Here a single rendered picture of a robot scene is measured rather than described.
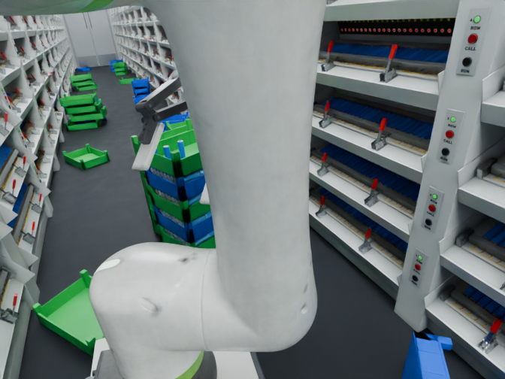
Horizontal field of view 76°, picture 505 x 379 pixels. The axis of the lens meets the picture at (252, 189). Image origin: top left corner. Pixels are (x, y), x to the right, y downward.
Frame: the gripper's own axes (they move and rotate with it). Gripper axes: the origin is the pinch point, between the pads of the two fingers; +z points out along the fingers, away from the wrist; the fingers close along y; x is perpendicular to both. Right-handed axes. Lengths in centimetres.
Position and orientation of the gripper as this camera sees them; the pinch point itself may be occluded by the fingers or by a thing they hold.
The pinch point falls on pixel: (179, 181)
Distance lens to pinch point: 49.9
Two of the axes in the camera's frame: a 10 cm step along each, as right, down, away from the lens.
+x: -7.9, -0.3, 6.1
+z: -2.5, 9.3, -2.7
